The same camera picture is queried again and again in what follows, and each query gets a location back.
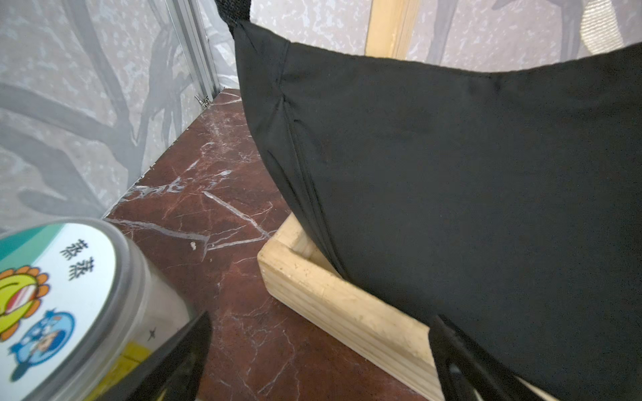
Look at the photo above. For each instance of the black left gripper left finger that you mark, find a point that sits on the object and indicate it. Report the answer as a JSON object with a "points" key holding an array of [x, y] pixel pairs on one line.
{"points": [[174, 371]]}

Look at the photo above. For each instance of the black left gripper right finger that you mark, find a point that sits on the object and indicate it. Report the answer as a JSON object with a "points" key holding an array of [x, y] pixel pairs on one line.
{"points": [[466, 371]]}

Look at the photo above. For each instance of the black crossbody bag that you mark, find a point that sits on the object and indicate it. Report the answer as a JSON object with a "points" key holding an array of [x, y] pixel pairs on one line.
{"points": [[509, 202]]}

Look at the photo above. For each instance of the wooden clothes rack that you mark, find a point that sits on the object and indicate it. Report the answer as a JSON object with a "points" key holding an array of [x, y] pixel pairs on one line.
{"points": [[297, 274]]}

